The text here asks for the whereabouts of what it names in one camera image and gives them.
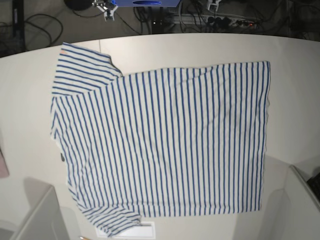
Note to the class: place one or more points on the blue white striped T-shirt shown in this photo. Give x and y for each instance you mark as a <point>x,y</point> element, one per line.
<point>169,142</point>

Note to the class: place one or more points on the white power strip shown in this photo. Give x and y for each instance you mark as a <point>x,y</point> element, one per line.
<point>194,19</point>

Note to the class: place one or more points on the white label plate on table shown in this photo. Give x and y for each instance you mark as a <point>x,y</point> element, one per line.
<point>147,231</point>

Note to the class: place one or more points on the white clamp at top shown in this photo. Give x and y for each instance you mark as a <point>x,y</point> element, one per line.
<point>107,7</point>

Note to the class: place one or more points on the blue box at top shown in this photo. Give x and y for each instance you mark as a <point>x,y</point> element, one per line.
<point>146,3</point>

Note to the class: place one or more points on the grey divider panel left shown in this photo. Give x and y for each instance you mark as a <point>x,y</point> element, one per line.
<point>44,221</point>

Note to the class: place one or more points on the grey divider panel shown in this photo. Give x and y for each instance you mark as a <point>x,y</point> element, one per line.
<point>44,221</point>
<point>293,212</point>

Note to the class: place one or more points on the grey divider panel right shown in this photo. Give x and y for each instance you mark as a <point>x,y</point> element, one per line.
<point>293,212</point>

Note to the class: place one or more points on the black keyboard at right edge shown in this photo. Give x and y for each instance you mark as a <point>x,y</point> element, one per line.
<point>314,184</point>

